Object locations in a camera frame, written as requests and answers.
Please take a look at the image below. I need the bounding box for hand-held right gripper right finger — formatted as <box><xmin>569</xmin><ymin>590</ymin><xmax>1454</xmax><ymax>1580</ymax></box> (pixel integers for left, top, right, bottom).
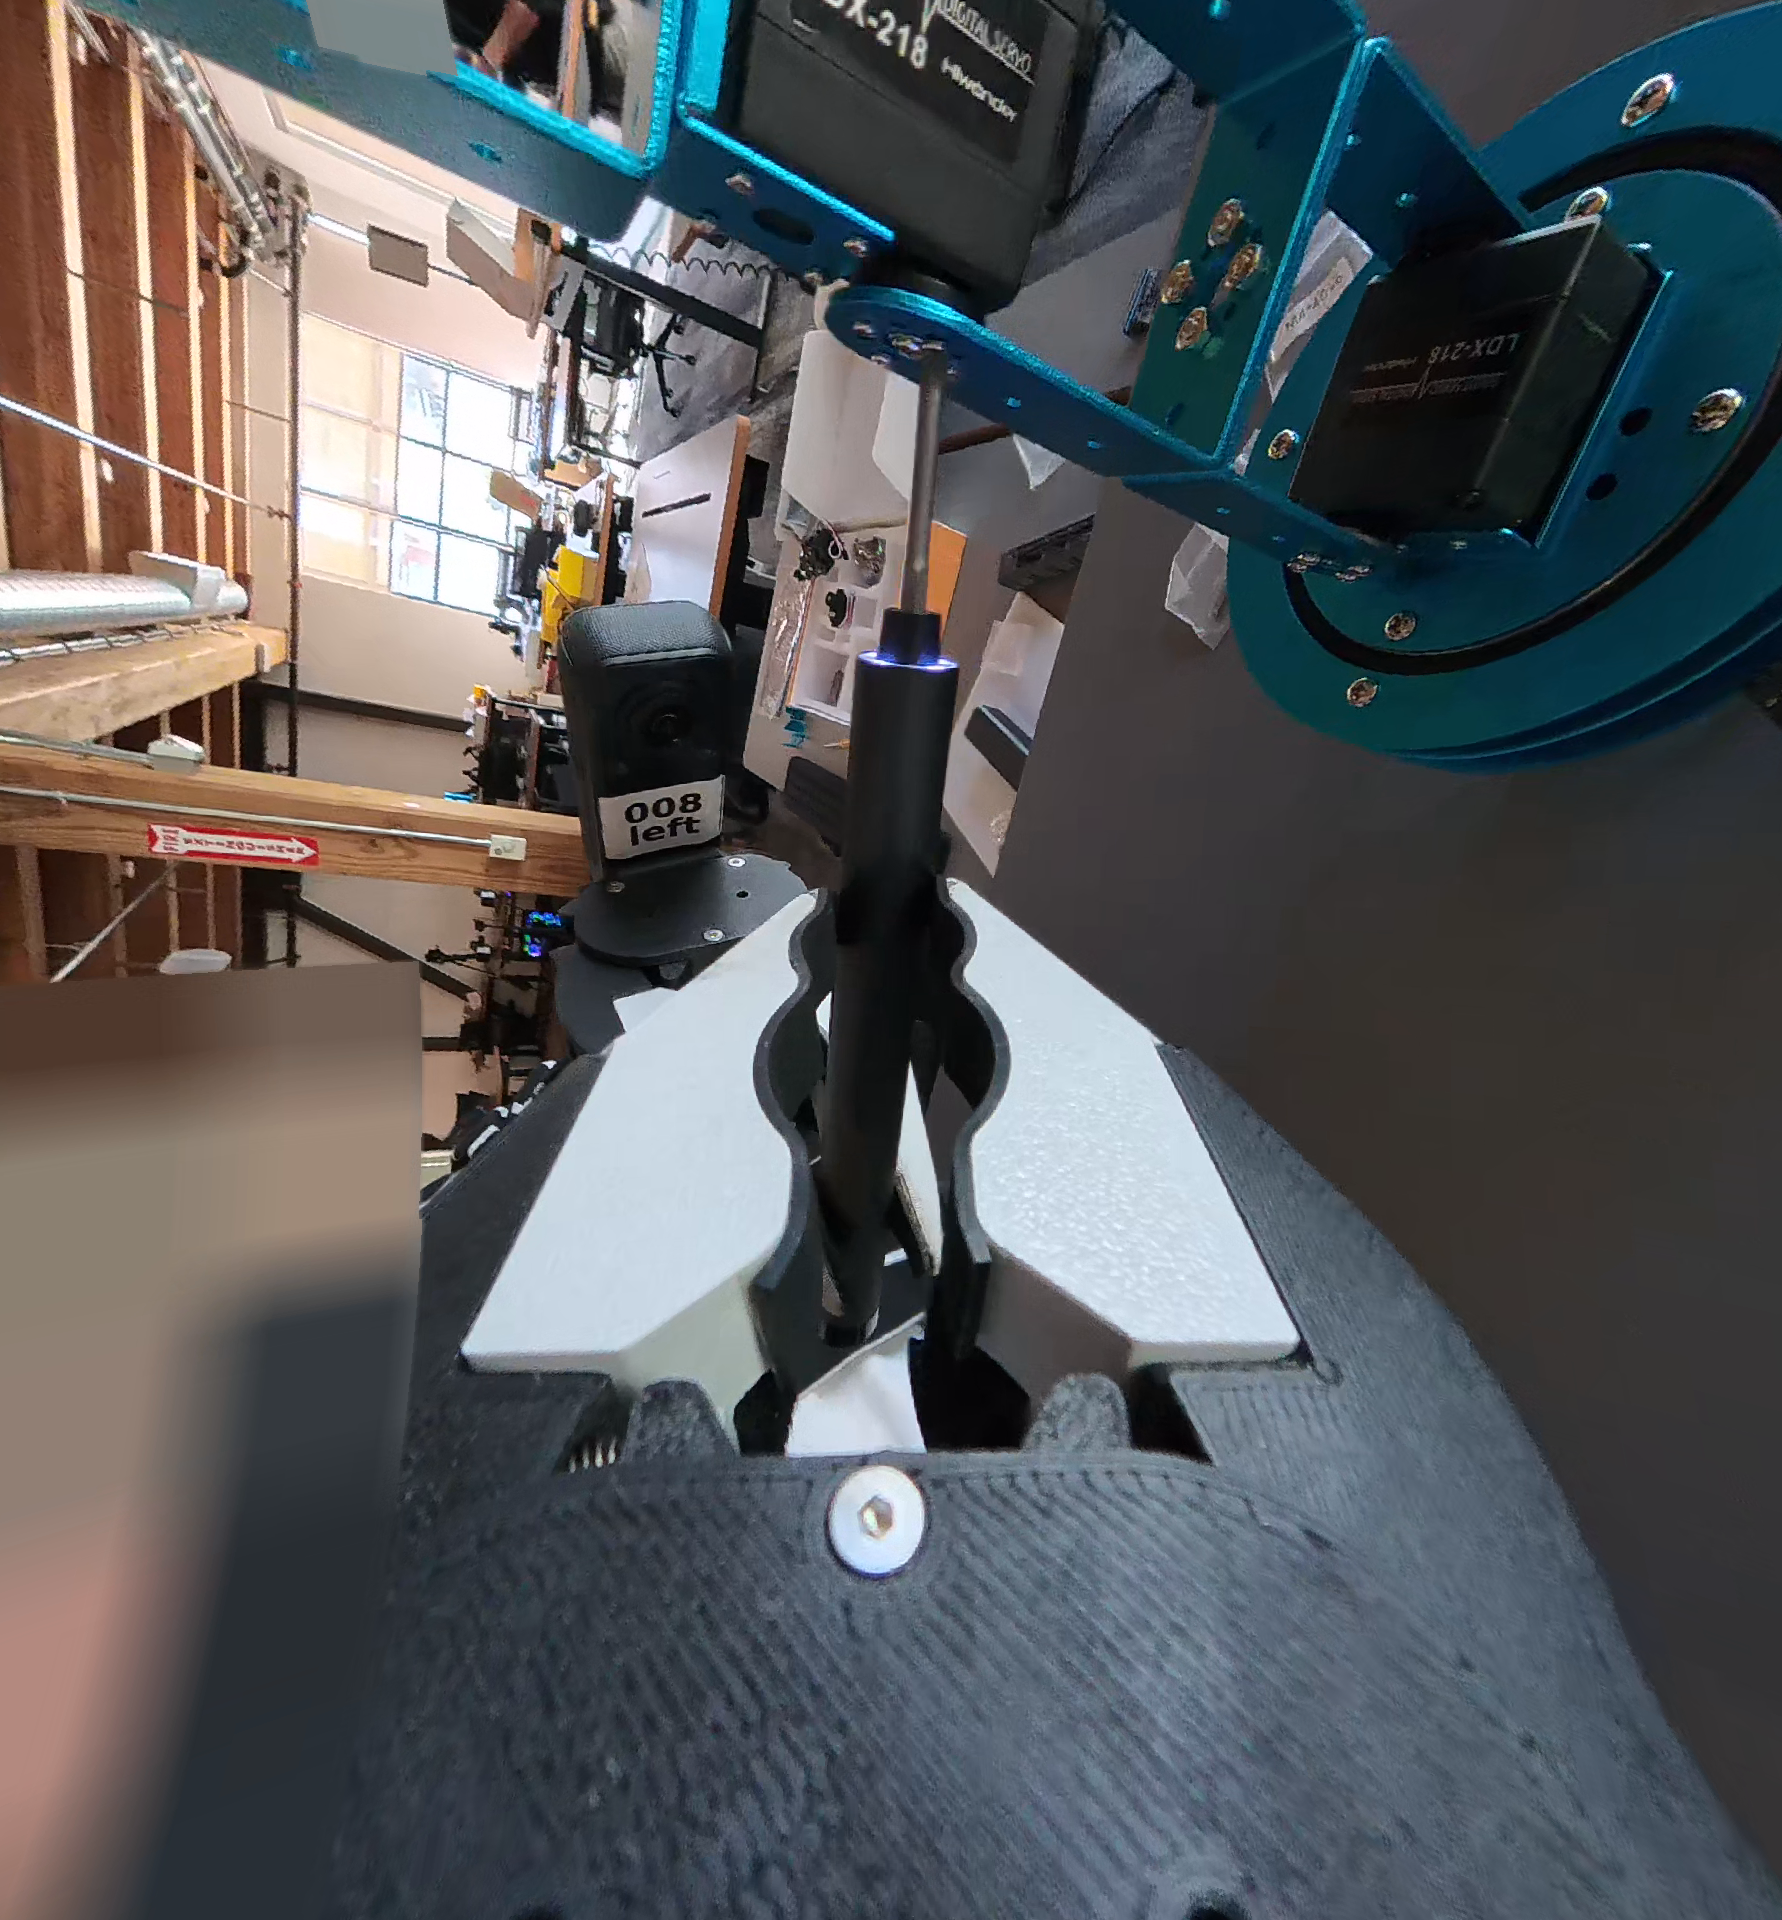
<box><xmin>928</xmin><ymin>882</ymin><xmax>1310</xmax><ymax>1373</ymax></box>

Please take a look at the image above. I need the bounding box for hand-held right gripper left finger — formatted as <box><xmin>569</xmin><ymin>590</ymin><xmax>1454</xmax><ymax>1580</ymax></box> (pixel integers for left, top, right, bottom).
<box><xmin>461</xmin><ymin>890</ymin><xmax>840</xmax><ymax>1407</ymax></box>

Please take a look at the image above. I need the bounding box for black electric screwdriver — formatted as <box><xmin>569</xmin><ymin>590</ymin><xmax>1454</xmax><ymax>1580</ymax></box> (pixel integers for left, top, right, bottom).
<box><xmin>815</xmin><ymin>348</ymin><xmax>969</xmax><ymax>1348</ymax></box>

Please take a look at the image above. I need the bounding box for blue toy robot arm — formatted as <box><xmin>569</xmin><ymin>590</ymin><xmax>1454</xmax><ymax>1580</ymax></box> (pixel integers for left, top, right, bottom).
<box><xmin>81</xmin><ymin>0</ymin><xmax>1782</xmax><ymax>774</ymax></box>

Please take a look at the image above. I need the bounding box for white work table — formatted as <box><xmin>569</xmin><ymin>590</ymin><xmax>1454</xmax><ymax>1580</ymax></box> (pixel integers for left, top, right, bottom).
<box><xmin>625</xmin><ymin>416</ymin><xmax>755</xmax><ymax>617</ymax></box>

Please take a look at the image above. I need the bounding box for white parts tray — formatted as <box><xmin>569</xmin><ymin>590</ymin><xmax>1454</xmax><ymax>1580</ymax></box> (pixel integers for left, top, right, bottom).
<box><xmin>755</xmin><ymin>509</ymin><xmax>969</xmax><ymax>752</ymax></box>

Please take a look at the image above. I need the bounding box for large paned window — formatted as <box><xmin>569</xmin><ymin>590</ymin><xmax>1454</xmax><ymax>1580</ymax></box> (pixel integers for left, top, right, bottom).
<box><xmin>297</xmin><ymin>314</ymin><xmax>534</xmax><ymax>609</ymax></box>

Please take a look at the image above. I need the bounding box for wooden ceiling beam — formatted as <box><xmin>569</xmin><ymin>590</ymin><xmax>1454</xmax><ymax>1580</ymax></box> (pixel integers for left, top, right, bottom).
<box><xmin>0</xmin><ymin>746</ymin><xmax>593</xmax><ymax>901</ymax></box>

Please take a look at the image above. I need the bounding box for red warning sign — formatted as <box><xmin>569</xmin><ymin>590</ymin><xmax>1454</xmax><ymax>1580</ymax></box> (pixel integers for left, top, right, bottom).
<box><xmin>147</xmin><ymin>822</ymin><xmax>322</xmax><ymax>872</ymax></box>

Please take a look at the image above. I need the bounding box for silver air duct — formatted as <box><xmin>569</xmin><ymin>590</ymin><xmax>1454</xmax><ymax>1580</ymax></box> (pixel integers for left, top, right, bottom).
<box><xmin>0</xmin><ymin>563</ymin><xmax>250</xmax><ymax>651</ymax></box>

